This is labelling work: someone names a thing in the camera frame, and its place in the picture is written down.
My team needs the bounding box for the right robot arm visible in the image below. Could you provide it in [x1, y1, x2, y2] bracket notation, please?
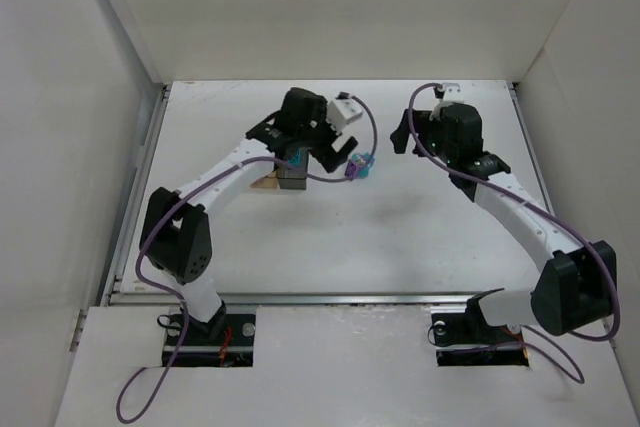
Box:
[390, 102, 619, 336]

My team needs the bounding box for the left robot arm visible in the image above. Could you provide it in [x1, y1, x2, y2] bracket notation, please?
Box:
[138, 87, 369, 341]

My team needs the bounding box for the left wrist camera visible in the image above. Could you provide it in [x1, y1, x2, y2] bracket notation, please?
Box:
[326, 92, 363, 133]

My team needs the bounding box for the aluminium table edge rail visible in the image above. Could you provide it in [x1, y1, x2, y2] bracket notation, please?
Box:
[508, 82, 581, 231]

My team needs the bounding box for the round teal printed lego tile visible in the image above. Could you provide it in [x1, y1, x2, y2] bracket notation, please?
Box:
[351, 152, 375, 179]

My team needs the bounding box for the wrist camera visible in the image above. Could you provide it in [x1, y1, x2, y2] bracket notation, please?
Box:
[326, 92, 363, 133]
[434, 82, 464, 116]

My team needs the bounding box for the teal lego brick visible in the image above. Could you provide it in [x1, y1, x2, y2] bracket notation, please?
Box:
[288, 149, 308, 169]

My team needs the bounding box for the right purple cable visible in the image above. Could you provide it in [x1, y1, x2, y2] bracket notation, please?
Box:
[407, 81, 621, 384]

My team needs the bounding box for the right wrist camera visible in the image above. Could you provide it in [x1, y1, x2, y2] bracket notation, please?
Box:
[434, 82, 464, 116]

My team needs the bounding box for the purple cable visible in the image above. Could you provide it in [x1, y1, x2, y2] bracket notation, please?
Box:
[115, 91, 379, 423]
[407, 81, 621, 384]

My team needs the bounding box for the left aluminium rail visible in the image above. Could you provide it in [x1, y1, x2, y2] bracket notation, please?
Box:
[69, 84, 170, 351]

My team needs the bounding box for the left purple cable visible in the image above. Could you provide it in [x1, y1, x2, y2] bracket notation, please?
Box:
[115, 91, 379, 423]

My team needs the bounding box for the purple lego brick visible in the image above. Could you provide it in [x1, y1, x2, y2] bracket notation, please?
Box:
[344, 157, 363, 181]

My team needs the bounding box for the smoky grey transparent container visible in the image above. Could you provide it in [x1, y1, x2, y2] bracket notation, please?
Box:
[276, 166, 308, 190]

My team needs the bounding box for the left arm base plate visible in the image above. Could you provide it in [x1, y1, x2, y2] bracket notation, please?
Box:
[156, 312, 257, 368]

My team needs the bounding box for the front aluminium rail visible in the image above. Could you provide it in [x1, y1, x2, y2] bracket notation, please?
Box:
[99, 289, 584, 309]

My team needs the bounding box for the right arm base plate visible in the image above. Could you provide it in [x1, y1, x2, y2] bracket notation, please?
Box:
[428, 310, 529, 367]

